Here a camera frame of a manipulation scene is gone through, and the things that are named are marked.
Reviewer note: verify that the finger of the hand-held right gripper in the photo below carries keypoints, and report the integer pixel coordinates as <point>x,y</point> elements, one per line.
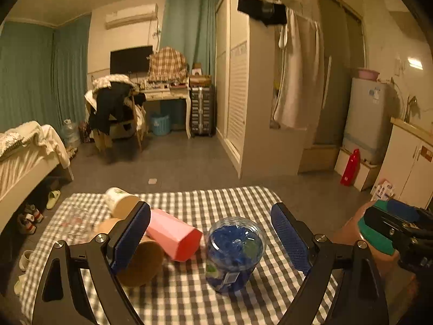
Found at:
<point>404,210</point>
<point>375,240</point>

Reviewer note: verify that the patterned pillow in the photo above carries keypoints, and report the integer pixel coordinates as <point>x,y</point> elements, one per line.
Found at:
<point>8,144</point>

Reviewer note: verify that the clear plastic wrap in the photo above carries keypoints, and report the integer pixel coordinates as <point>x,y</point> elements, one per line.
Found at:
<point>72,221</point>

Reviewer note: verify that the metal faucet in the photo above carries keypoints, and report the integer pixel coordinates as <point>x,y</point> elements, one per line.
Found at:
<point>410,106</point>

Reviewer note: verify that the cream blanket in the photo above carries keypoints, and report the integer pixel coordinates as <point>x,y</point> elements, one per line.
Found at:
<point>50,140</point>

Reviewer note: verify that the clear jar with blue contents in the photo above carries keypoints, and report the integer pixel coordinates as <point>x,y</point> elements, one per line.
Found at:
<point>235,254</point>

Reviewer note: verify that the brown box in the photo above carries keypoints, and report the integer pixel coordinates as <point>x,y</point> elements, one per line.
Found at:
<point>200,80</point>

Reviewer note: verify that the glass door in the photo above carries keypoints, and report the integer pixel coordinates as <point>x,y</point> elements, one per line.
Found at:
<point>338,74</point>

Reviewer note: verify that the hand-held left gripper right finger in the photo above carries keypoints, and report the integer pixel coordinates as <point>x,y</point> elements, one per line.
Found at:
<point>291,240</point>

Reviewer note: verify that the white towel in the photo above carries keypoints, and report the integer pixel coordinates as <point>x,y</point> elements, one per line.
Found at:
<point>299,74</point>

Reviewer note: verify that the water jug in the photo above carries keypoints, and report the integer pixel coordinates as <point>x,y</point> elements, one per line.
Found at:
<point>70,133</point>

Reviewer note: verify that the blue laundry basket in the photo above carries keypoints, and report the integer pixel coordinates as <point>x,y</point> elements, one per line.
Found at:
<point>160,124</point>

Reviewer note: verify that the white sink cabinet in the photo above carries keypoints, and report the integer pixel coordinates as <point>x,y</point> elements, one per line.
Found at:
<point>406,162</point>

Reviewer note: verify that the pink cup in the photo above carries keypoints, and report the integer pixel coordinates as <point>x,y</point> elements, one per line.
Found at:
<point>172,238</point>

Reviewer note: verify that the white garment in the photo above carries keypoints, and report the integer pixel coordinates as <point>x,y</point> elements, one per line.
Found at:
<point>105,82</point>

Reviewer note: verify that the bed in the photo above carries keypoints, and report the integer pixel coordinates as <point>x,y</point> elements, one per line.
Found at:
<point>20,176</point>

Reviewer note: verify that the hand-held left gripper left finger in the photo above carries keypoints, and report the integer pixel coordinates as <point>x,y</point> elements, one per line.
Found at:
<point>130,235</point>

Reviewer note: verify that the large brown paper cup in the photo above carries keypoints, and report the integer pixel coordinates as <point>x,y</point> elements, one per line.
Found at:
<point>142,264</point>

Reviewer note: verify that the black clothes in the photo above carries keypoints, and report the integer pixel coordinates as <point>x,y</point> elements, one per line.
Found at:
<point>108,105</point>

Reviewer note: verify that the pink basin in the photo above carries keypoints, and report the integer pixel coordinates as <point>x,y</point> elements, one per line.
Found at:
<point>368,73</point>

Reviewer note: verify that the white wardrobe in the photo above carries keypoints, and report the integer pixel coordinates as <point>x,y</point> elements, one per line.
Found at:
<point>260,91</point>

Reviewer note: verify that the white air conditioner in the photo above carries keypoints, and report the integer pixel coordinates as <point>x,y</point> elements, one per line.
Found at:
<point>130,15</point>

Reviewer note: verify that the white stand box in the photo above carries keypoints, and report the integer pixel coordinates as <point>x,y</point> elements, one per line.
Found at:
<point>367,174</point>

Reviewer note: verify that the wooden chair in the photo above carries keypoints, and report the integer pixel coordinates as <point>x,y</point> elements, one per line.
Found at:
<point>138,128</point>

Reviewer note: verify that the plaid cloth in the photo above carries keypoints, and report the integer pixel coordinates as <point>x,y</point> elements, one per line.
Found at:
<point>168,63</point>

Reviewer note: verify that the white slipper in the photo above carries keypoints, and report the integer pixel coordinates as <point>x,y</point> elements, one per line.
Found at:
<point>25,260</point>
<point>19,284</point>

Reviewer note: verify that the white and brown paper cup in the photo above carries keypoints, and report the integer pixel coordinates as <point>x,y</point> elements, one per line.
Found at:
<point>118,200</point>

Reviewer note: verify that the printed cardboard box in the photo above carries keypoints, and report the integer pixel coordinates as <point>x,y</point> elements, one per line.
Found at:
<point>383,190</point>

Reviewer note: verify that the green curtain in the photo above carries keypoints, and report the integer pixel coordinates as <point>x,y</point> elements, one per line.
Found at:
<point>30,81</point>
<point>192,23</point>

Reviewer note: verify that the black hanging cloth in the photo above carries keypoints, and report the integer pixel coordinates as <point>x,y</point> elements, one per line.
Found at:
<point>258,8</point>

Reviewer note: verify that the dark drawer cabinet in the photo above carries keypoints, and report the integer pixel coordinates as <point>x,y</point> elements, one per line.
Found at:
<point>202,111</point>

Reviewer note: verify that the green slipper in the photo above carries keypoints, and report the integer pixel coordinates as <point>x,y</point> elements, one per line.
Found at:
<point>53,199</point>

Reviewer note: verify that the black television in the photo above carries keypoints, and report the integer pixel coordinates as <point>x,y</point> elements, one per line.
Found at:
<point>131,59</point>

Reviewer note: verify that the white desk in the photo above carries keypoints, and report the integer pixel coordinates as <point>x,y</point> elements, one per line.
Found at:
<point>165,95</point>

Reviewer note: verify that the grey checkered tablecloth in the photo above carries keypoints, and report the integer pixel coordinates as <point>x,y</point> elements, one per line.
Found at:
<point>189,287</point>

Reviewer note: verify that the pair of sneakers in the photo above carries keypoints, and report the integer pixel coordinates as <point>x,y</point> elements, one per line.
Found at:
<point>29,218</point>

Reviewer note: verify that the white washing machine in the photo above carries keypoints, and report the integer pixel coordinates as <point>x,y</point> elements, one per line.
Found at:
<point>367,118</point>

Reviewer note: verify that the red bottle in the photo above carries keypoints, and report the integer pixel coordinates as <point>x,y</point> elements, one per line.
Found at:
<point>350,169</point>

